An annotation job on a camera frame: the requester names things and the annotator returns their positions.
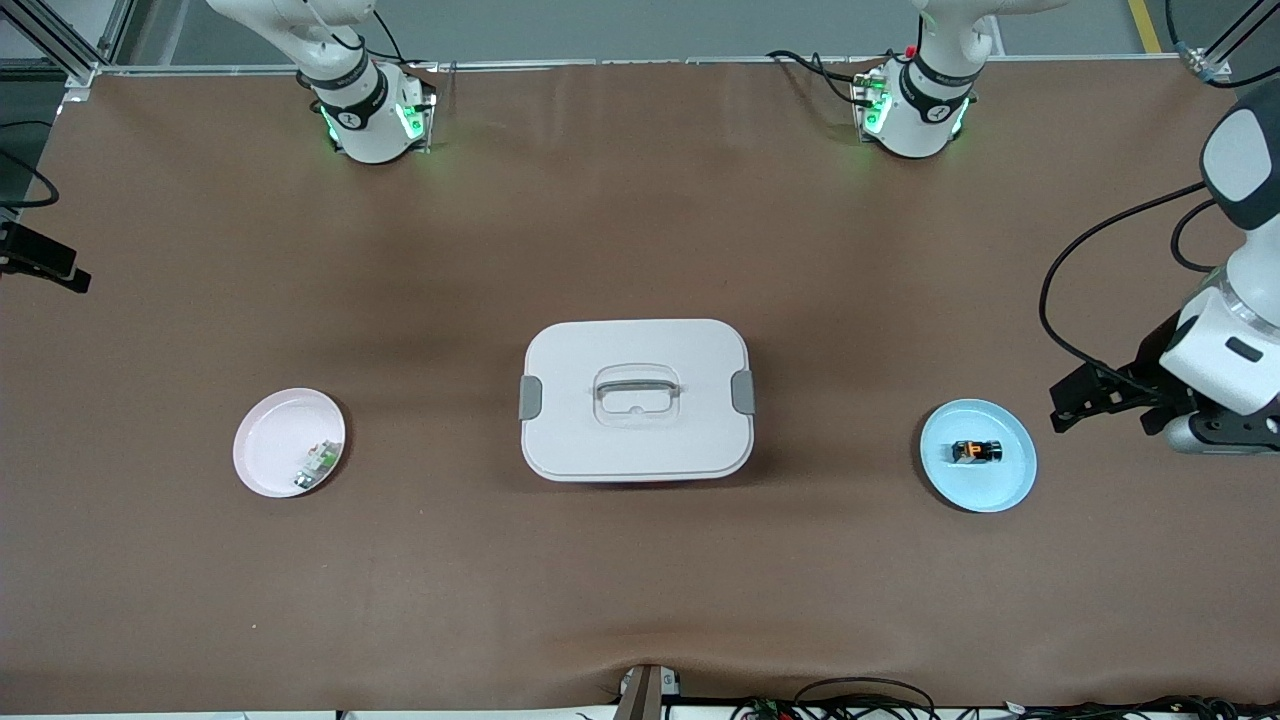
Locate black looped cable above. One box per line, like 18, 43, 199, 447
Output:
795, 677, 938, 720

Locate brown table edge clamp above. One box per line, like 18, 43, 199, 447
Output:
615, 664, 683, 720

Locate black base cable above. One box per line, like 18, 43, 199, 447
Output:
375, 10, 441, 106
765, 48, 871, 106

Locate green and white switch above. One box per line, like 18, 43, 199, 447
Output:
293, 442, 338, 493

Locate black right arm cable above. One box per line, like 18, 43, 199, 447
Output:
0, 120, 61, 211

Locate black cable bundle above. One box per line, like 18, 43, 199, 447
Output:
730, 695, 1280, 720

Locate white lidded storage box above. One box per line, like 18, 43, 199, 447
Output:
518, 318, 756, 484

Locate pink round plate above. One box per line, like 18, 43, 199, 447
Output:
232, 388, 347, 499

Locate brown table mat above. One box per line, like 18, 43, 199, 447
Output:
0, 55, 1280, 713

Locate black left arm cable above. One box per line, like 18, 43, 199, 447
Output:
1038, 182, 1219, 373

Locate aluminium frame post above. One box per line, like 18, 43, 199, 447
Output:
1165, 0, 1280, 86
10, 0, 138, 101

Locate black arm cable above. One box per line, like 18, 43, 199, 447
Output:
1038, 182, 1219, 373
0, 120, 61, 211

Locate light blue round plate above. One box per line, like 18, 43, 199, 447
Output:
919, 398, 1038, 514

